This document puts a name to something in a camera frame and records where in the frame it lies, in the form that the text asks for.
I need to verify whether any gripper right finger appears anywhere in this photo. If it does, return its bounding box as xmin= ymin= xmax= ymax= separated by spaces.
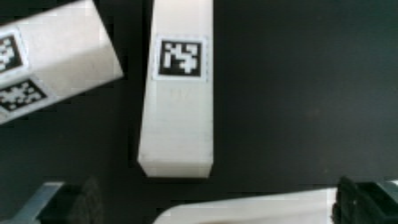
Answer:
xmin=331 ymin=177 xmax=398 ymax=224

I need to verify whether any white desk leg front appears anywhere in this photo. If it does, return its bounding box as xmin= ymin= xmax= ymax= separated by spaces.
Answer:
xmin=138 ymin=0 xmax=214 ymax=178

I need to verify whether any white desk tabletop tray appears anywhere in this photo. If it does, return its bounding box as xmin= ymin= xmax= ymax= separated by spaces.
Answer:
xmin=154 ymin=188 xmax=337 ymax=224

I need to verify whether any white marker sheet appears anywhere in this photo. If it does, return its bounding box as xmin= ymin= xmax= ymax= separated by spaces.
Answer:
xmin=0 ymin=0 xmax=123 ymax=125

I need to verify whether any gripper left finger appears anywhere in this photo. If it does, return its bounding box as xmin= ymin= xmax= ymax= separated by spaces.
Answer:
xmin=12 ymin=178 xmax=106 ymax=224

